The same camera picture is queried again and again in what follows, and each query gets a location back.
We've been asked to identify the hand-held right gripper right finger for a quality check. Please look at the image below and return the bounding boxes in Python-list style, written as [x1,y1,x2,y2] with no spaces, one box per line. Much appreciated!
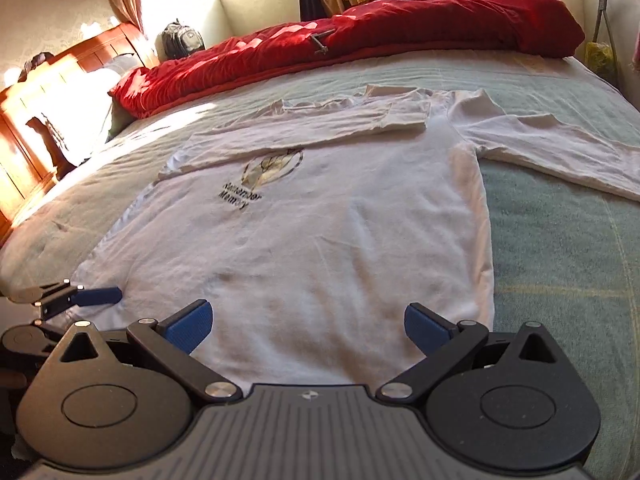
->
[377,302,557,403]

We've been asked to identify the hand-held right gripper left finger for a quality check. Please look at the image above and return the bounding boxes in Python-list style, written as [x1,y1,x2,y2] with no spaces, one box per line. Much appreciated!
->
[60,299,238,403]

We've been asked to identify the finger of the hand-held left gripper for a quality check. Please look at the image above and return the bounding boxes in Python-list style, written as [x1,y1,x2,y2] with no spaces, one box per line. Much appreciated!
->
[7,282,123,321]

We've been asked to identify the white long-sleeve shirt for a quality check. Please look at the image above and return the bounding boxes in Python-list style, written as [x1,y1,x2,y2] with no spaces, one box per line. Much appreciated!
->
[72,85,640,396]

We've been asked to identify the metal clothes rack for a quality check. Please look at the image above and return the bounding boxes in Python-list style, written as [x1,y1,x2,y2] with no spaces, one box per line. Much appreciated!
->
[587,0,623,61]

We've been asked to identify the wooden headboard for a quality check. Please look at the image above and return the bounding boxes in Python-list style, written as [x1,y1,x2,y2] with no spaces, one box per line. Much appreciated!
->
[0,22,161,241]

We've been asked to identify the white pillow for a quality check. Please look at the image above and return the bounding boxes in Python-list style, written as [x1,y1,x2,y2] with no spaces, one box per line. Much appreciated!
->
[47,52,146,166]

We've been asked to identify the grey backpack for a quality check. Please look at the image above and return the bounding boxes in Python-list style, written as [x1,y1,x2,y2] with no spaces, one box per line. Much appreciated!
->
[156,21,206,61]

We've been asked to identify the red quilt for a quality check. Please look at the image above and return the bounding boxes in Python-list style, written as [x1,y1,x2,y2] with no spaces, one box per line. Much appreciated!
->
[109,0,586,120]

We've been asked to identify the grey metal tool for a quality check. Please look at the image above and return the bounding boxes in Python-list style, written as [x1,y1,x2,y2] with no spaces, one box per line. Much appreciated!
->
[307,30,337,55]

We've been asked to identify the yellow plastic bag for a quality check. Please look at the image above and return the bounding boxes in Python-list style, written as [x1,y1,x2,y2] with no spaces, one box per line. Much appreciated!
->
[585,40,615,78]

